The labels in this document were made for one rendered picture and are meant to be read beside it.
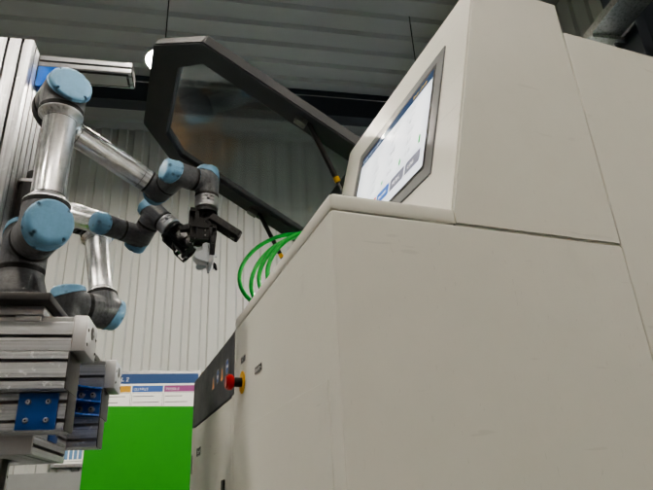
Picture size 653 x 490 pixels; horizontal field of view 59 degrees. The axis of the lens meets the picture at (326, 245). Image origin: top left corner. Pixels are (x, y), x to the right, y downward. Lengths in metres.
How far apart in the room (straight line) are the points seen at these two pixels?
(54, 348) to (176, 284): 7.26
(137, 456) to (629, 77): 4.38
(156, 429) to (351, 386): 4.31
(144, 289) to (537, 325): 8.03
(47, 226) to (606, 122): 1.30
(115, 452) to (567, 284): 4.33
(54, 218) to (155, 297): 7.20
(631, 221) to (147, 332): 7.81
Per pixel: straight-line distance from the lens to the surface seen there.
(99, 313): 2.19
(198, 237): 1.80
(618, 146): 1.34
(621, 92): 1.46
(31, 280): 1.66
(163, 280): 8.82
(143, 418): 5.06
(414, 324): 0.87
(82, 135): 1.91
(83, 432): 2.02
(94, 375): 2.06
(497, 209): 1.04
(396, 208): 0.93
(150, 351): 8.55
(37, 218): 1.56
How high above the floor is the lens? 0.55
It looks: 24 degrees up
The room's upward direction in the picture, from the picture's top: 3 degrees counter-clockwise
